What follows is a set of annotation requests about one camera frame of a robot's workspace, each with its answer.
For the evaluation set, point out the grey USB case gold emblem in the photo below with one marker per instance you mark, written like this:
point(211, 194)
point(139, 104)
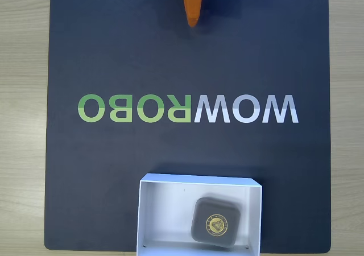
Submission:
point(202, 213)

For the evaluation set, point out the white cardboard box bin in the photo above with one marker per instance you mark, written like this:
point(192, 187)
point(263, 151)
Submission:
point(159, 210)

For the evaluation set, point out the dark mat with WOWROBO print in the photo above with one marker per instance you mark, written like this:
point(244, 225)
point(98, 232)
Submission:
point(113, 54)

